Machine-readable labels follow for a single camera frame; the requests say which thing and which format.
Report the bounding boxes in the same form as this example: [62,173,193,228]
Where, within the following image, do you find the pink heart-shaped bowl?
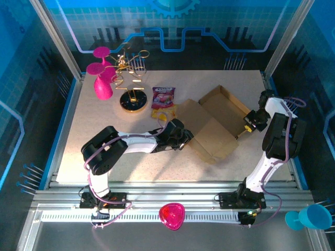
[159,202,186,231]

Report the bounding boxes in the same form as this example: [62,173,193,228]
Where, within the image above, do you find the aluminium frame beam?
[31,181,314,210]

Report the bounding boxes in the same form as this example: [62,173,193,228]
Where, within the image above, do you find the white slotted cable duct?
[40,212,240,223]

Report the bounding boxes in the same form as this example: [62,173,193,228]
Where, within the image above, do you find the blue edged aluminium side rail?
[39,73,87,190]
[261,70,309,190]

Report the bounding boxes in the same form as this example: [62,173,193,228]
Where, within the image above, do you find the blue plastic goblet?
[284,203,333,231]

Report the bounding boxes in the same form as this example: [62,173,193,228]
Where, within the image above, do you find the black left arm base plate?
[79,192,129,210]

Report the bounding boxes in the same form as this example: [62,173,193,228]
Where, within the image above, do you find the magenta plastic goblet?
[86,62,115,101]
[92,46,118,84]

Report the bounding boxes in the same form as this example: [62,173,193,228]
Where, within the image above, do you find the gold wire rack black base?
[108,41,151,114]

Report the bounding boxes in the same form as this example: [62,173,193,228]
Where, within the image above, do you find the aluminium frame post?
[29,0,86,81]
[262,0,314,79]

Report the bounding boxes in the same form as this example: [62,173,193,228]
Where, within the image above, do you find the brown cardboard box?
[174,85,252,165]

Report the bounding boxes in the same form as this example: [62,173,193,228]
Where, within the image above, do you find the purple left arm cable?
[84,111,169,230]

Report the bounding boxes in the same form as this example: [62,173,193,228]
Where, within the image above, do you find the purple snack bag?
[151,87,176,110]

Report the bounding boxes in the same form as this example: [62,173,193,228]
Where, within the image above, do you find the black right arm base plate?
[218,191,267,210]

